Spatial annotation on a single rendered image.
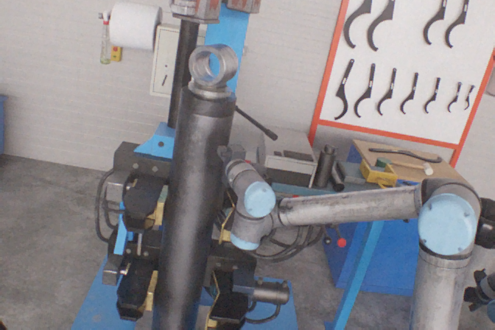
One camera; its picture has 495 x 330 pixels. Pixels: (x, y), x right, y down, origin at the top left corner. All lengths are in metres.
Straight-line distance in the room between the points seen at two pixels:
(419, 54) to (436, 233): 2.98
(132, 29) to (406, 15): 2.29
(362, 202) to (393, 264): 2.00
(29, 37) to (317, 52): 2.45
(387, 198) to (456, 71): 2.95
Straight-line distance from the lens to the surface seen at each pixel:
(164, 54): 2.39
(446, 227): 0.94
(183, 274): 1.85
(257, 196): 1.13
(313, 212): 1.22
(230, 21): 1.91
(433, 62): 3.89
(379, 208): 1.14
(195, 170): 1.58
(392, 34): 3.71
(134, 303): 1.94
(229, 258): 2.12
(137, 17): 2.38
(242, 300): 2.02
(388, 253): 3.07
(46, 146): 4.20
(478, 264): 3.54
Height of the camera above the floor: 1.89
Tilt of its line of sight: 20 degrees down
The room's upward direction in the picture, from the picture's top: 12 degrees clockwise
